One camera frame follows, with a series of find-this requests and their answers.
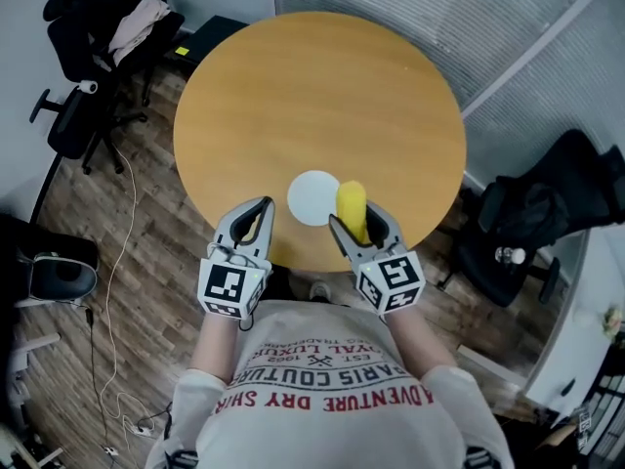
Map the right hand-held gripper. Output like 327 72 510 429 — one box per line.
328 200 423 317

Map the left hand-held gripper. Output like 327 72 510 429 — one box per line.
197 195 276 320

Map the yellow corn cob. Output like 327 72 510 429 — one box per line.
336 179 370 242

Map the white round plate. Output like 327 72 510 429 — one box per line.
286 170 342 228

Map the person's left forearm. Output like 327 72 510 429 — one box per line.
188 309 256 386

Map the person's right forearm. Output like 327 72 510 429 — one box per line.
385 306 459 381

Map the person's shoe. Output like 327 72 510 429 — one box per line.
309 280 334 305

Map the clear bottle white cap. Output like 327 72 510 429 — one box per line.
494 245 528 266

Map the black mesh office chair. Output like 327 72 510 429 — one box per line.
437 128 625 308

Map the person's white printed t-shirt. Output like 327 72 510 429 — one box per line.
145 299 515 469

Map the black flat case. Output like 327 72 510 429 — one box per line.
164 15 251 69

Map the black padded device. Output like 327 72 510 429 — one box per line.
0 212 101 308

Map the white power strip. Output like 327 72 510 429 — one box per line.
122 417 153 438

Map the white desk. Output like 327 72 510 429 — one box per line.
525 226 625 422

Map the beige garment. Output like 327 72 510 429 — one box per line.
107 0 172 66

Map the small flower bunch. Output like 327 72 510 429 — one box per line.
604 307 625 342

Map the black office chair with headrest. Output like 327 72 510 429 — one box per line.
29 0 187 176

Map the white floor cable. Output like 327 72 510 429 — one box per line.
99 142 156 451

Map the black floor cable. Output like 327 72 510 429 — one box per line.
83 306 173 451

